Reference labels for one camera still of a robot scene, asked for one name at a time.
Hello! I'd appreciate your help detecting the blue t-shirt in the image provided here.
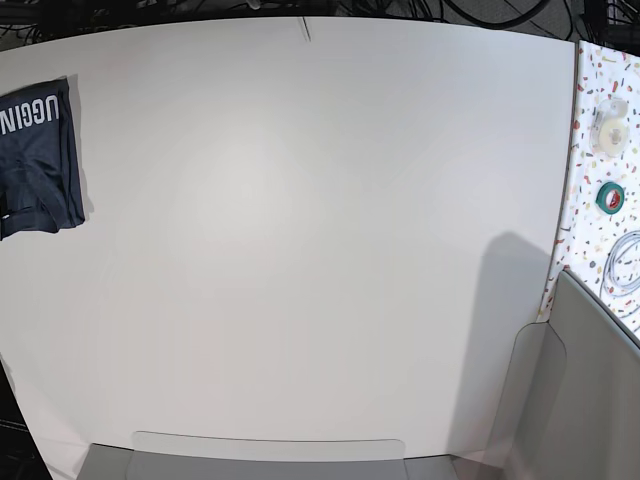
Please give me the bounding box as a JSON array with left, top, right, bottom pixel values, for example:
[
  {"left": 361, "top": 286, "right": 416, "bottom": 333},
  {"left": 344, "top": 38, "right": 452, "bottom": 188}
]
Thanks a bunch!
[{"left": 1, "top": 77, "right": 86, "bottom": 239}]

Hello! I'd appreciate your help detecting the grey chair front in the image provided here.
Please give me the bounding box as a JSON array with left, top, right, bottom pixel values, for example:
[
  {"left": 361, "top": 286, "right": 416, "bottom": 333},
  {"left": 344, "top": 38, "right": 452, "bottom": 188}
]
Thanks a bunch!
[{"left": 78, "top": 431, "right": 457, "bottom": 479}]

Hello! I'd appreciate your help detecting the grey chair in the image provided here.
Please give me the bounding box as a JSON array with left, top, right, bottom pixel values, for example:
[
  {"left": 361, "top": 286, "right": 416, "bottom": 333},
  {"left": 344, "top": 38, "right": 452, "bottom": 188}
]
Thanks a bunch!
[
  {"left": 501, "top": 271, "right": 639, "bottom": 479},
  {"left": 78, "top": 431, "right": 457, "bottom": 479}
]

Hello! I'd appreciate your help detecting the speckled white side table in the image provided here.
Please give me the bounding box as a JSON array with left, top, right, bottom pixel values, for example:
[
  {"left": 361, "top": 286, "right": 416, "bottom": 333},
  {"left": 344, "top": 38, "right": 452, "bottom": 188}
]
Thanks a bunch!
[{"left": 538, "top": 41, "right": 639, "bottom": 334}]

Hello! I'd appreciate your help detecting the green tape roll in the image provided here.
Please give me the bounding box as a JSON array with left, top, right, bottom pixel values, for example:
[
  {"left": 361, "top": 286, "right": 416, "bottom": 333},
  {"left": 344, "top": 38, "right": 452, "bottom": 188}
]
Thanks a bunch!
[{"left": 596, "top": 182, "right": 625, "bottom": 215}]

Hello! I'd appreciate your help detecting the grey chair right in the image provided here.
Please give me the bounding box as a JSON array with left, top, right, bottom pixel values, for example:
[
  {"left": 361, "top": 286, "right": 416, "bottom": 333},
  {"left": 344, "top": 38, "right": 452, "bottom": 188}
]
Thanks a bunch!
[{"left": 501, "top": 271, "right": 639, "bottom": 479}]

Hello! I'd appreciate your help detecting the clear tape dispenser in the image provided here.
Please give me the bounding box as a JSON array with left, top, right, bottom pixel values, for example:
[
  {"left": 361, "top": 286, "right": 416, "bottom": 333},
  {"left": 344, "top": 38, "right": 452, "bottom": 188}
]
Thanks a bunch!
[{"left": 590, "top": 98, "right": 630, "bottom": 158}]

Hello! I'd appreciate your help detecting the coiled white cable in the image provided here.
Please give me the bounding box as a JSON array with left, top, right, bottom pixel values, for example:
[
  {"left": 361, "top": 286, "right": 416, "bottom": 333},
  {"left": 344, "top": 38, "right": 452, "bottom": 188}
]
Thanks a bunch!
[{"left": 602, "top": 229, "right": 640, "bottom": 299}]

